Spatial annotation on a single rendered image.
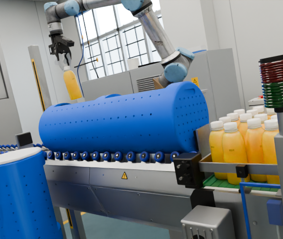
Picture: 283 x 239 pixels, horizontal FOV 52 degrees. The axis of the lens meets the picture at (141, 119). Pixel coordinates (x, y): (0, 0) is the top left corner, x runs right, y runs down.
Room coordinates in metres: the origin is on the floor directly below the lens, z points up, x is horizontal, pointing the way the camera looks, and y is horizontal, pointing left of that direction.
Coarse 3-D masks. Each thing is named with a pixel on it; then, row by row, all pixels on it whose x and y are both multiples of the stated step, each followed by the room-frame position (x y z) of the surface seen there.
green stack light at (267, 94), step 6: (264, 84) 0.57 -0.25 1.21; (270, 84) 0.56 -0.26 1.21; (276, 84) 0.55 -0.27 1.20; (282, 84) 0.55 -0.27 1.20; (264, 90) 0.58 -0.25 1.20; (270, 90) 0.56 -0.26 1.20; (276, 90) 0.55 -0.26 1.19; (282, 90) 0.55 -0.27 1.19; (264, 96) 0.58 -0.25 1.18; (270, 96) 0.56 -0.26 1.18; (276, 96) 0.55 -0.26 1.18; (282, 96) 0.55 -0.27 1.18; (264, 102) 0.58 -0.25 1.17; (270, 102) 0.57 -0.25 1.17; (276, 102) 0.56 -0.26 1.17; (282, 102) 0.55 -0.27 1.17; (270, 108) 0.57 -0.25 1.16
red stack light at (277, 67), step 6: (282, 60) 0.55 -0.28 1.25; (264, 66) 0.57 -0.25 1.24; (270, 66) 0.56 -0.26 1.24; (276, 66) 0.55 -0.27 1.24; (282, 66) 0.55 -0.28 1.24; (264, 72) 0.57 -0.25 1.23; (270, 72) 0.56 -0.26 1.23; (276, 72) 0.55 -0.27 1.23; (282, 72) 0.55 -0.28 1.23; (264, 78) 0.57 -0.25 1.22; (270, 78) 0.56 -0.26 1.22; (276, 78) 0.55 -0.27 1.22; (282, 78) 0.55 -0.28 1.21
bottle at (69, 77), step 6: (66, 72) 1.63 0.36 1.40; (72, 72) 1.64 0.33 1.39; (66, 78) 1.62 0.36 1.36; (72, 78) 1.63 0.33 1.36; (66, 84) 1.63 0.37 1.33; (72, 84) 1.63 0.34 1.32; (72, 90) 1.63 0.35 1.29; (78, 90) 1.64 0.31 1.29; (72, 96) 1.63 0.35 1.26; (78, 96) 1.63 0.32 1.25
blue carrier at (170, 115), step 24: (120, 96) 1.26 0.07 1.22; (144, 96) 1.15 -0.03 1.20; (168, 96) 1.06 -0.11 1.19; (192, 96) 1.14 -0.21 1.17; (48, 120) 1.52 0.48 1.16; (72, 120) 1.39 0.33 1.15; (96, 120) 1.27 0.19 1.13; (120, 120) 1.18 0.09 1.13; (144, 120) 1.09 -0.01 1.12; (168, 120) 1.02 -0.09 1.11; (192, 120) 1.11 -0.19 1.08; (48, 144) 1.55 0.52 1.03; (72, 144) 1.42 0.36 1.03; (96, 144) 1.31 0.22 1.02; (120, 144) 1.21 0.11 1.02; (144, 144) 1.13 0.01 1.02; (168, 144) 1.06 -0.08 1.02; (192, 144) 1.09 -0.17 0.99
